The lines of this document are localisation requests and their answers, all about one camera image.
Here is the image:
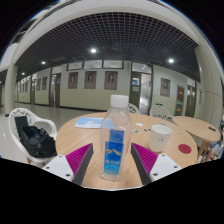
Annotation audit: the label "white ceramic mug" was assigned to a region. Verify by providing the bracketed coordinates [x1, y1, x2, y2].
[147, 124, 173, 154]

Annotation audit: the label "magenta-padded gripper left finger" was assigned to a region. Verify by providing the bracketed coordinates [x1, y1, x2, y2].
[42, 143, 95, 186]

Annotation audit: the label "round ceiling lights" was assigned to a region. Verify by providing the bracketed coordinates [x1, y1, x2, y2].
[19, 47, 176, 77]

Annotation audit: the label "person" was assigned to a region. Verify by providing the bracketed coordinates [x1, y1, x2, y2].
[210, 116, 224, 158]

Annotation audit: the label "flat round red coaster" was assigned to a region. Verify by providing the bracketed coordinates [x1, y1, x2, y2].
[177, 143, 193, 155]

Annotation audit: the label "light blue booklet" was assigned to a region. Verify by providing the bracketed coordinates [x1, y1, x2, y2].
[74, 117, 105, 130]

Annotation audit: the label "white plastic armchair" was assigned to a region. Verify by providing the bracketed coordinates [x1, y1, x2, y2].
[7, 107, 58, 168]

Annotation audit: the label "framed wall portraits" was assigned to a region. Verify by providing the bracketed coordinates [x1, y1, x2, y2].
[35, 70, 185, 104]

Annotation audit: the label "round wooden table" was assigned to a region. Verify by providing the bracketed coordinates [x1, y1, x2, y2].
[172, 115, 222, 163]

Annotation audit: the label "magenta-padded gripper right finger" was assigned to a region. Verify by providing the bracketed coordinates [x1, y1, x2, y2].
[130, 142, 183, 186]

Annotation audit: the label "clear blue-labelled water bottle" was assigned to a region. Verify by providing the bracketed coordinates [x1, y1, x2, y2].
[99, 94, 133, 182]

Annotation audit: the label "white lattice-back chair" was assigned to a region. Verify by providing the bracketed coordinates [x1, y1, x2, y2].
[149, 104, 174, 123]
[127, 102, 141, 115]

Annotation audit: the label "black bag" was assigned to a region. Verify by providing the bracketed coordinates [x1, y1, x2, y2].
[14, 115, 58, 158]

